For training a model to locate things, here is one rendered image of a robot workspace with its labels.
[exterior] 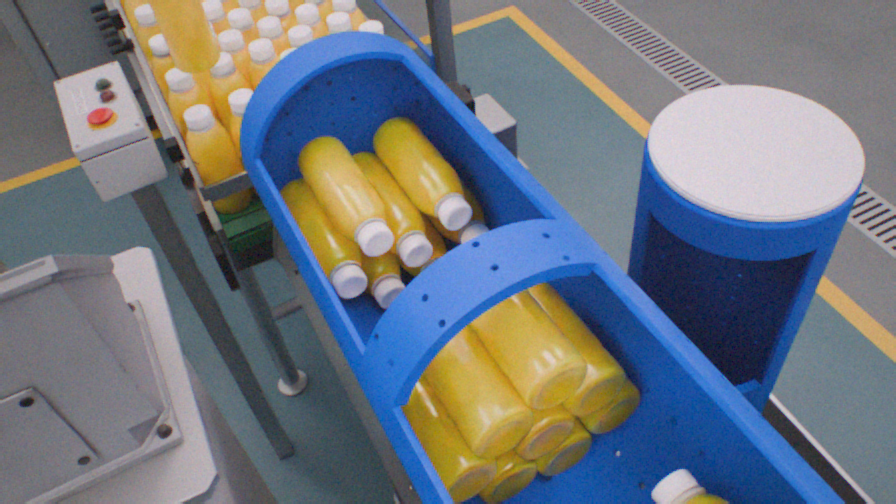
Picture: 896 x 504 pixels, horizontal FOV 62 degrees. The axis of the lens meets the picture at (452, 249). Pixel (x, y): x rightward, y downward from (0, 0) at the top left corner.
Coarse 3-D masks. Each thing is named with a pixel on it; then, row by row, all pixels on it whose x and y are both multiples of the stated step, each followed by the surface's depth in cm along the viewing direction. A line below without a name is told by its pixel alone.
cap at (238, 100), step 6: (240, 90) 112; (246, 90) 112; (234, 96) 111; (240, 96) 111; (246, 96) 111; (234, 102) 110; (240, 102) 110; (246, 102) 110; (234, 108) 110; (240, 108) 110
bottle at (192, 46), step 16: (160, 0) 99; (176, 0) 100; (192, 0) 102; (160, 16) 102; (176, 16) 101; (192, 16) 103; (176, 32) 103; (192, 32) 104; (208, 32) 106; (176, 48) 105; (192, 48) 105; (208, 48) 107; (176, 64) 108; (192, 64) 107; (208, 64) 108
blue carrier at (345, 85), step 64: (320, 64) 88; (384, 64) 98; (256, 128) 90; (320, 128) 100; (448, 128) 104; (512, 192) 92; (448, 256) 66; (512, 256) 65; (576, 256) 66; (384, 320) 67; (448, 320) 63; (640, 320) 63; (384, 384) 67; (640, 384) 78; (704, 384) 58; (640, 448) 77; (704, 448) 72; (768, 448) 54
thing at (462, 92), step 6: (450, 84) 122; (456, 84) 122; (456, 90) 121; (462, 90) 121; (468, 90) 122; (462, 96) 120; (468, 96) 119; (468, 102) 119; (474, 102) 119; (468, 108) 119; (474, 108) 120; (474, 114) 121
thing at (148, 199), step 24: (144, 192) 121; (144, 216) 124; (168, 216) 126; (168, 240) 130; (192, 264) 135; (192, 288) 139; (216, 312) 146; (216, 336) 150; (240, 360) 158; (240, 384) 163; (264, 408) 173; (264, 432) 179
